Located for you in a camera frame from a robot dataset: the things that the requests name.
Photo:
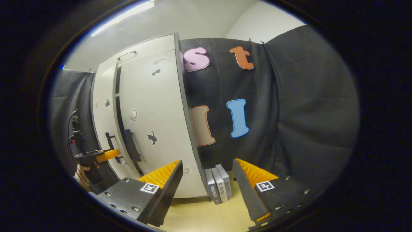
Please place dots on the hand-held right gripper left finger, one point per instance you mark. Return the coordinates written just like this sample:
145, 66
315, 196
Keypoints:
169, 190

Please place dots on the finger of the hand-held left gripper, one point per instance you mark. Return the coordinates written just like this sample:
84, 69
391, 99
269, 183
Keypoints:
109, 154

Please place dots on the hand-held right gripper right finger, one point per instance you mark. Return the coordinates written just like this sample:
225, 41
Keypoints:
246, 190

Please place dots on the white cabinet door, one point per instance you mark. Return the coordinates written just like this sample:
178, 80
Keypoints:
101, 122
161, 106

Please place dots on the white shoe cabinet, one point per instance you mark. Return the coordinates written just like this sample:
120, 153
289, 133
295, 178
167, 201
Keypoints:
186, 96

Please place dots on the white cabinet drawer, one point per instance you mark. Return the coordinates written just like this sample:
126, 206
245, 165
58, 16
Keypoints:
151, 48

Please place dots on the grey book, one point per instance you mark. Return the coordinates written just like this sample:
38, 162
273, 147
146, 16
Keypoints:
227, 180

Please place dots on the white book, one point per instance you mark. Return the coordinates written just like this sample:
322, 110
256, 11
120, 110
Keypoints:
220, 187

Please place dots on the blue-grey book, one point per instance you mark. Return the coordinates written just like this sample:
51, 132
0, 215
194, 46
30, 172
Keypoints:
212, 190

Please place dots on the black backdrop cloth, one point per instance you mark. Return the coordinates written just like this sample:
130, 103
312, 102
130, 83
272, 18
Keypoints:
289, 112
64, 103

